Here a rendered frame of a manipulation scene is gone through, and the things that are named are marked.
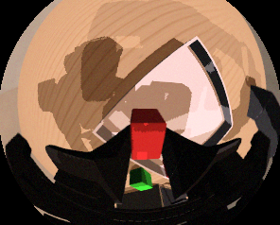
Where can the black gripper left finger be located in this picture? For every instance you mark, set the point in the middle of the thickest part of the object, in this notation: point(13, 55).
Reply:
point(107, 165)

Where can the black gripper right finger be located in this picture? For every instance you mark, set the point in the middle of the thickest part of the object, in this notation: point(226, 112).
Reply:
point(187, 162)

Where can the green block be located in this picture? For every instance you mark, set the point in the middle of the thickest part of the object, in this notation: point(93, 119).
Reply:
point(140, 179)

